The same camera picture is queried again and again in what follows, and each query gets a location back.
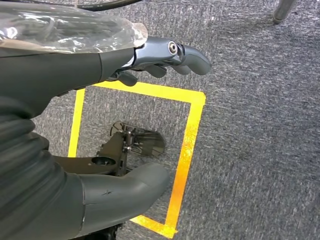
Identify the steel workbench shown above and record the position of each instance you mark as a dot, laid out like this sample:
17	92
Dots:
284	10

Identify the yellow floor tape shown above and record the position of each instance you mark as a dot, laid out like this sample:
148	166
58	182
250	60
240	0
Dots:
187	149

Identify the black robot leg mechanism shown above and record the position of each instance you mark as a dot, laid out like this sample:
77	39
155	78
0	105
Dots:
109	147

